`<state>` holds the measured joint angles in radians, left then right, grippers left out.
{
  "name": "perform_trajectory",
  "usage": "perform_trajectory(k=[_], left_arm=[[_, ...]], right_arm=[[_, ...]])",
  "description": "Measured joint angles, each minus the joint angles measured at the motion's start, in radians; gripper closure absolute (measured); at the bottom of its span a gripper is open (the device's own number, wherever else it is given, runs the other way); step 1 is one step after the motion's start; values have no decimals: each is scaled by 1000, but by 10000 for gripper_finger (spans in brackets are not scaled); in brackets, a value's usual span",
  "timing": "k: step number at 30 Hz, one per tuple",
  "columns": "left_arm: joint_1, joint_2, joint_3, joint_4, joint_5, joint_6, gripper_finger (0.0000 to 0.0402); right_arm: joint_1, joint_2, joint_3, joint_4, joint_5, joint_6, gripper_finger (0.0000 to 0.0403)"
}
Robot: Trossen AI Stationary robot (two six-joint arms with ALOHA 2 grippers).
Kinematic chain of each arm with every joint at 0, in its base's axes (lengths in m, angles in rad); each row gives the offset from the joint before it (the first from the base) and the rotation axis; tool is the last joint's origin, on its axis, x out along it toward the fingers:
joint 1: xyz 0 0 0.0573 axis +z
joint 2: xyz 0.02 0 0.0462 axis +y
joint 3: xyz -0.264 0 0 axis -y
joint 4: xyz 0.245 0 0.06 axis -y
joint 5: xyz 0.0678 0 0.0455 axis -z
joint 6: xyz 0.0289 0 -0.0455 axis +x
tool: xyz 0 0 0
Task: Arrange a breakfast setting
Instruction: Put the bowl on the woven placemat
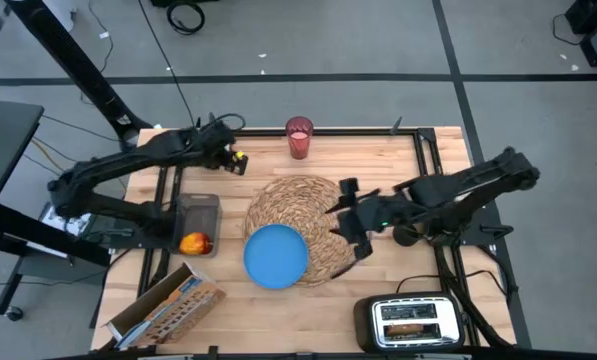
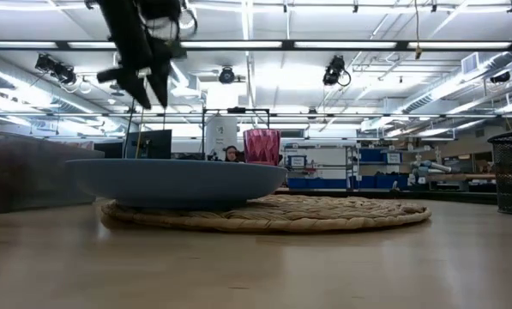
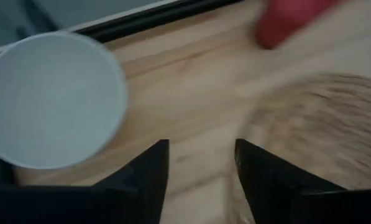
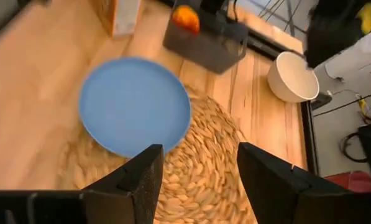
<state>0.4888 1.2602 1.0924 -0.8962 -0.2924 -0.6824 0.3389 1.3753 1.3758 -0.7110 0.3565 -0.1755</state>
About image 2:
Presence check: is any black overhead frame bar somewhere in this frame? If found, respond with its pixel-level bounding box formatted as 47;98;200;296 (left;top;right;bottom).
0;39;512;52

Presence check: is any dark computer monitor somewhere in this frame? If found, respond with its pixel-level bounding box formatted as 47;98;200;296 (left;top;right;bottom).
123;129;173;161

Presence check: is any black metal stand frame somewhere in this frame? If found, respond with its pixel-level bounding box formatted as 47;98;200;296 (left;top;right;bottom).
201;106;272;162

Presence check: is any round woven straw placemat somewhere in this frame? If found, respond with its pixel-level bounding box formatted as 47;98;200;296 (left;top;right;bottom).
100;193;433;234

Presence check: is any metal storage shelving rack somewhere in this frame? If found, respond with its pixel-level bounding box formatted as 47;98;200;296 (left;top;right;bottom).
280;142;413;192

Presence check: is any white cylindrical tank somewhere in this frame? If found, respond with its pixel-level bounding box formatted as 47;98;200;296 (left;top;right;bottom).
204;115;238;162

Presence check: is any blue round plate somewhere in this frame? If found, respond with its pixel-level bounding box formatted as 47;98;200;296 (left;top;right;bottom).
65;158;288;211

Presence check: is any pink faceted plastic cup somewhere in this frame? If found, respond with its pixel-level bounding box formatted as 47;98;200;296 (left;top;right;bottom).
243;128;282;167

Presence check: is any blue storage bin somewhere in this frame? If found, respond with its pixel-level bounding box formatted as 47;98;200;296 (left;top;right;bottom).
286;177;349;191
358;148;386;164

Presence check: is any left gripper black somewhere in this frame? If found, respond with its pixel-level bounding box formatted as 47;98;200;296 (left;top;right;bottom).
95;0;174;111

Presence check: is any black ceiling camera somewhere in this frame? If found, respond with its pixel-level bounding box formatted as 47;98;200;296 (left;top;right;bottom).
489;70;512;85
34;52;79;86
322;55;352;88
218;66;237;85

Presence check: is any hanging ceiling cable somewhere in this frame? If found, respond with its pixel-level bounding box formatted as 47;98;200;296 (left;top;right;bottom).
413;0;425;61

